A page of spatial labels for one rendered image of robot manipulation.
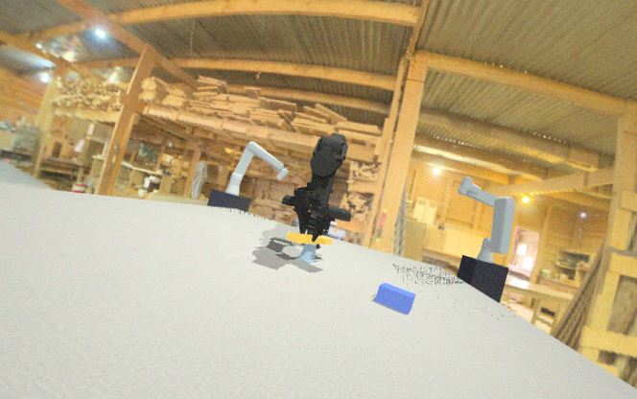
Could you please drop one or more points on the yellow bar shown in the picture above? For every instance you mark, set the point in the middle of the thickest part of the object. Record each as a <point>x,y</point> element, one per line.
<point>307,239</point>

